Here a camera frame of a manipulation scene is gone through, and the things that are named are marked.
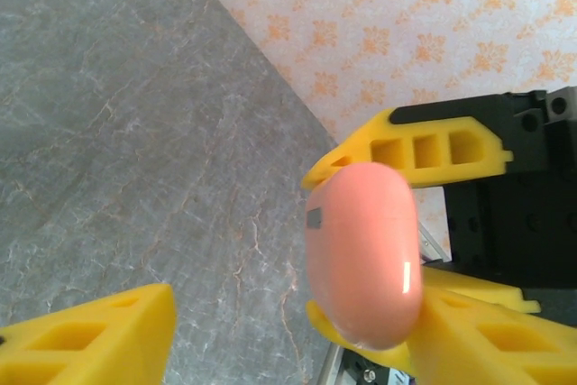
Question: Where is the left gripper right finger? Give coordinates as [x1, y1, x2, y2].
[407, 287, 577, 385]

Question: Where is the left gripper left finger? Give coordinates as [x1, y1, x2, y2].
[0, 282, 178, 385]

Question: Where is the pink charging case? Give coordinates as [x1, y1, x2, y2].
[303, 160, 426, 353]

